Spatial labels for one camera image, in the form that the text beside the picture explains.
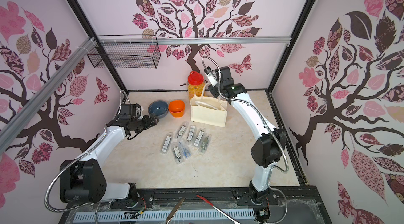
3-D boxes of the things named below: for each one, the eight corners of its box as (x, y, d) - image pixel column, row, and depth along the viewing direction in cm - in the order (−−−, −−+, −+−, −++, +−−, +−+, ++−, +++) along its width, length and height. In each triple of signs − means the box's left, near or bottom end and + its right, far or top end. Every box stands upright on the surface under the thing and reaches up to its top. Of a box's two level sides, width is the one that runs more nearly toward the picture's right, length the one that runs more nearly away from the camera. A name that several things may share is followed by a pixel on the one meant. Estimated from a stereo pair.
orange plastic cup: (169, 117, 106) (167, 112, 102) (171, 105, 113) (169, 100, 109) (184, 117, 106) (183, 112, 102) (185, 105, 113) (185, 100, 109)
